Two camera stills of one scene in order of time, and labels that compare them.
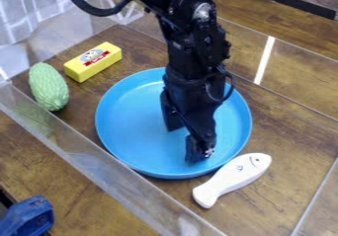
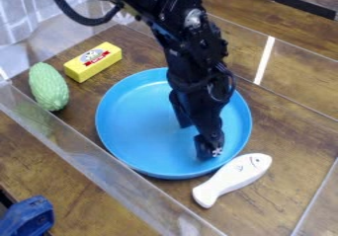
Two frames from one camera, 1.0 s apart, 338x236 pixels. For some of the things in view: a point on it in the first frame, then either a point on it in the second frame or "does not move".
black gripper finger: [199, 149] → [209, 144]
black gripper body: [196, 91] does not move
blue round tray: [132, 123] does not move
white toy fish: [239, 172] does not move
